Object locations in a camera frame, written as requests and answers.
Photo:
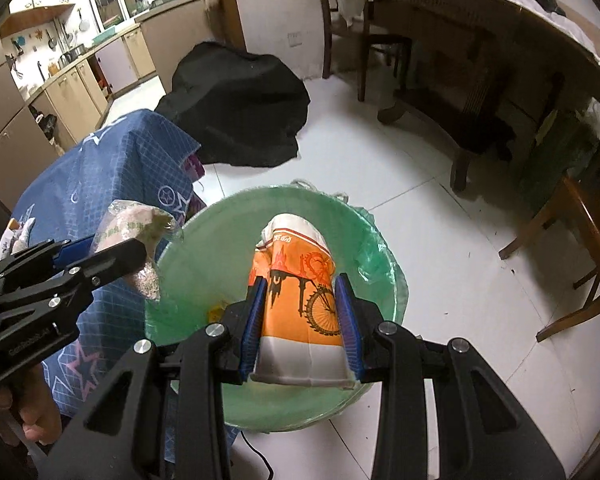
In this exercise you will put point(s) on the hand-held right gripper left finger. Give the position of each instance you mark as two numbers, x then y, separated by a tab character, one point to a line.
252	327

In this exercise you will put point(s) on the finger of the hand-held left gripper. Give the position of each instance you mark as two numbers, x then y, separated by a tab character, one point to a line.
75	251
115	260

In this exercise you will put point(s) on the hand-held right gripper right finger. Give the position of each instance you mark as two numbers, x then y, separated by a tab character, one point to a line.
347	332

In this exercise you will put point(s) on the orange printed paper cup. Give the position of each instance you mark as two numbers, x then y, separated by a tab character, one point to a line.
290	320

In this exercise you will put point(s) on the clear plastic food bag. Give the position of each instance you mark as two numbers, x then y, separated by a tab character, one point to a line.
130	220

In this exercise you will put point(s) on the green bag-lined bin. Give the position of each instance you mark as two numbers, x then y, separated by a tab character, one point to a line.
205	240

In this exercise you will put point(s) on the person's left hand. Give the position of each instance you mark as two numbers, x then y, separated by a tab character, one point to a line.
30	410

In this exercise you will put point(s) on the white crumpled wrapper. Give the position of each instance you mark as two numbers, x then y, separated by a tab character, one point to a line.
20	235

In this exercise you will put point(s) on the blue star-print cloth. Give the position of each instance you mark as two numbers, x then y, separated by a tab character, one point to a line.
105	170

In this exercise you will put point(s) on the purple cloth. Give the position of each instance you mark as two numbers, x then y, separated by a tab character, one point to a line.
192	170

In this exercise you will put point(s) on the tall beige kitchen cabinet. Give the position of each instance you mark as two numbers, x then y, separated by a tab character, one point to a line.
10	140

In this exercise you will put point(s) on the beige lower kitchen cabinets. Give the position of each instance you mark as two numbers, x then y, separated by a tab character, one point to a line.
70	90

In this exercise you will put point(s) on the white appliance door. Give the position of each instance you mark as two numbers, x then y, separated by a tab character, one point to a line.
117	65

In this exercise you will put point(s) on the black cloth cover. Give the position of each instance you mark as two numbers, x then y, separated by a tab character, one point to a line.
230	105

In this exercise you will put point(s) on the metal pot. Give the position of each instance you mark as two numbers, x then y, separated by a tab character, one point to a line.
72	53

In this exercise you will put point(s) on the green plastic tray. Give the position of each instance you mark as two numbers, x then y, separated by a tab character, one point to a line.
105	35

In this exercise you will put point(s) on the light brown wooden chair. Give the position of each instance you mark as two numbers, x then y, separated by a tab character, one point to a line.
590	225

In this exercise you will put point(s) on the green plastic sheet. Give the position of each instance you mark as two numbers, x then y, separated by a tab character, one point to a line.
560	150

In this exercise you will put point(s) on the dark wooden chair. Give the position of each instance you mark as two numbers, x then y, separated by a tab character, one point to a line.
380	42

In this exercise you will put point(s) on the dark wooden dining table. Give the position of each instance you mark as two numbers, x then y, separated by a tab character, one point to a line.
455	25

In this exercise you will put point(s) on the wooden wall cabinet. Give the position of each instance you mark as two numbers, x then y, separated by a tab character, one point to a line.
35	17

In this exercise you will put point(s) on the white wall socket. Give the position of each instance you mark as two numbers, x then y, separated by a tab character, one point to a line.
295	40

